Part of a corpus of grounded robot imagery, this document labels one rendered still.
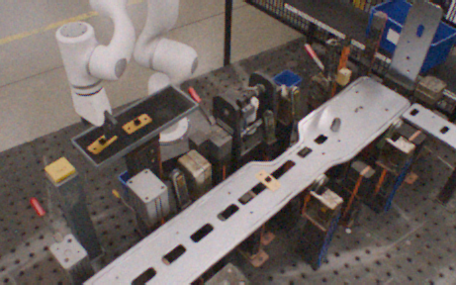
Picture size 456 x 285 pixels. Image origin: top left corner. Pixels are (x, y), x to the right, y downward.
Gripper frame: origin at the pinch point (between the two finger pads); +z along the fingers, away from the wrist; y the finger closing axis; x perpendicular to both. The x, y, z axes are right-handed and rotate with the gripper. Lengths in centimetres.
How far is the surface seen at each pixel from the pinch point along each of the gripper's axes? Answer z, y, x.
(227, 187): 22.2, 30.2, 19.6
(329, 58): 6, 32, 76
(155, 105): 6.2, 0.9, 21.2
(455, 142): 22, 80, 83
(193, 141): 12.6, 15.7, 21.4
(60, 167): 6.3, -2.3, -13.1
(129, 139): 6.2, 4.6, 6.0
